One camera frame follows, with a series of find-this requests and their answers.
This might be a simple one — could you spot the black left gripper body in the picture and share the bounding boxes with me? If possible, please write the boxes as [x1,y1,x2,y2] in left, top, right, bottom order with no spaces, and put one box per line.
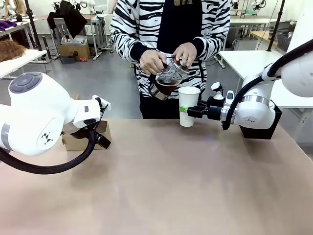
[62,121,99,141]

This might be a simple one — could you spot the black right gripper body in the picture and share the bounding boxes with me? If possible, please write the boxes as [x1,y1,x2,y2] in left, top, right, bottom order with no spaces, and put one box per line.
[206,96,224,121]

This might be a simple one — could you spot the white paper cup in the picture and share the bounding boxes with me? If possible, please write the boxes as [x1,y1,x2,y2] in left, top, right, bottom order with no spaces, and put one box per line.
[178,86,201,127]

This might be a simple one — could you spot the brown cardboard cup carrier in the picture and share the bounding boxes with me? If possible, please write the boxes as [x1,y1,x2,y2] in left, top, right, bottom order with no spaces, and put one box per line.
[61,119,112,151]

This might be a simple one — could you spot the glass coffee pot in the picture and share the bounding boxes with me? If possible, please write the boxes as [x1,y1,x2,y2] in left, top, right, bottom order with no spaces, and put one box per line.
[148,57,190,101]

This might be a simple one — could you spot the person's left forearm zebra sleeve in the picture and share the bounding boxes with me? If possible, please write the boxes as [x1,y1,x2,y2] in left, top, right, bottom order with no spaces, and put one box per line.
[192,23,231,58]

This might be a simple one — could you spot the person's right forearm zebra sleeve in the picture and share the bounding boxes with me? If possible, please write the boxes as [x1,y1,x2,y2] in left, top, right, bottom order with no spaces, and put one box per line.
[109,30,157,66]

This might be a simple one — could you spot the person's left hand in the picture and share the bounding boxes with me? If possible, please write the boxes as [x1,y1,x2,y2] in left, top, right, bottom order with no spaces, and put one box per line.
[174,42,198,68]

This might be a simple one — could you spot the person's right hand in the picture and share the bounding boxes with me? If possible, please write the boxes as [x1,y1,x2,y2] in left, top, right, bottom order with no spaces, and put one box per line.
[139,49,169,75]

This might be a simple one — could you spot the black open box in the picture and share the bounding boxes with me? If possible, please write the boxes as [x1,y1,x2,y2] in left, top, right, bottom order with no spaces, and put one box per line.
[239,102,283,141]

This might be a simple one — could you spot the white work table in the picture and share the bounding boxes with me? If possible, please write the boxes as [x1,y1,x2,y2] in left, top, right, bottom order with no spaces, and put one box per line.
[218,49,285,87]

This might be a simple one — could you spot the brown cardboard box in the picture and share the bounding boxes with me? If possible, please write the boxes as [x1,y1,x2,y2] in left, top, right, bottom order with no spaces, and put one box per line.
[59,39,91,62]

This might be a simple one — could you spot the wooden top table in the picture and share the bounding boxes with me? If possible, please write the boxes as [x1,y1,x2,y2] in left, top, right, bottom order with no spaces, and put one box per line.
[250,31,280,47]

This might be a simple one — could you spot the grey plastic bin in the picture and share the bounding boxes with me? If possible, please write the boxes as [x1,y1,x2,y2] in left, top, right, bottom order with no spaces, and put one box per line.
[61,35,88,46]

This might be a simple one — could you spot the white side table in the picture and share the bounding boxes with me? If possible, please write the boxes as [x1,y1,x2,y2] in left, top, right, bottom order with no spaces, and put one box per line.
[0,49,47,79]

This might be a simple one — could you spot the long white background table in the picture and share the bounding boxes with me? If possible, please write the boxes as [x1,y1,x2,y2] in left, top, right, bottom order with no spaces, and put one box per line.
[229,18,294,40]

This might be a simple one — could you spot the dark mesh basket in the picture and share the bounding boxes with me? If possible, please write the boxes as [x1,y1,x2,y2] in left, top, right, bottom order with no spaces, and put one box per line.
[278,32,293,50]

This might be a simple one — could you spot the black stand pole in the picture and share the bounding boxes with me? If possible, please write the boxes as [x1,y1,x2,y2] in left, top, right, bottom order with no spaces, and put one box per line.
[266,0,286,52]

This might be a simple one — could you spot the brown wig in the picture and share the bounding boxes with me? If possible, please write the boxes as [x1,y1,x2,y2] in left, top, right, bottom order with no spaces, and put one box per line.
[0,39,26,62]

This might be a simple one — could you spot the zebra striped sweater torso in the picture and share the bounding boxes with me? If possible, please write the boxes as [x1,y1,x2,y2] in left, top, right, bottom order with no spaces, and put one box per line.
[109,0,231,101]

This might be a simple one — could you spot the black tripod pole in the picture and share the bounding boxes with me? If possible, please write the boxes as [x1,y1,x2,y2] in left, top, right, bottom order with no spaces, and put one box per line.
[23,0,44,51]

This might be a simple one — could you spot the black hanging cloth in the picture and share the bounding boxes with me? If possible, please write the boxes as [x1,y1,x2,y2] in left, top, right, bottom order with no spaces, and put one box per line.
[46,0,89,39]

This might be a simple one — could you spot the purple cloth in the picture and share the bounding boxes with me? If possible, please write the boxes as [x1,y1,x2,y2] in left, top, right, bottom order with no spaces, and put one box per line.
[0,20,18,32]

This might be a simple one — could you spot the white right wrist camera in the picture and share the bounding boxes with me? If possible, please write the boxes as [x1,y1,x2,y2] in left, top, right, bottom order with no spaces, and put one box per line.
[210,82,236,107]

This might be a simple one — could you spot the thin black camera cable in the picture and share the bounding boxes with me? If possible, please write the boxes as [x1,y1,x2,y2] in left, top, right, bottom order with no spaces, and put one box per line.
[94,97,109,133]

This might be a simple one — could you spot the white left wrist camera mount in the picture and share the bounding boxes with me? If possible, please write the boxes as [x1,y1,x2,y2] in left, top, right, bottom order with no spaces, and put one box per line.
[91,94,112,111]

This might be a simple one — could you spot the thick black left arm hose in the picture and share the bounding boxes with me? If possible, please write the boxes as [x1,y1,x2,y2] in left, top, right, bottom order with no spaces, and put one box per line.
[0,128,96,175]

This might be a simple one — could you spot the thick black arm hose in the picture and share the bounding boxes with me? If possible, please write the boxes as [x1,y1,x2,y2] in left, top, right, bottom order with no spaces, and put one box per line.
[0,128,96,175]
[221,39,313,131]

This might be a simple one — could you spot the thick black right arm hose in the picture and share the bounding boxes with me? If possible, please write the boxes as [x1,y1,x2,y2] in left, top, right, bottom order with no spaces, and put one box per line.
[221,39,313,131]

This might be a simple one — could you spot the white metal table frame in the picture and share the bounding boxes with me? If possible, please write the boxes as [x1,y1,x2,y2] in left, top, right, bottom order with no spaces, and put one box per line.
[52,14,109,60]

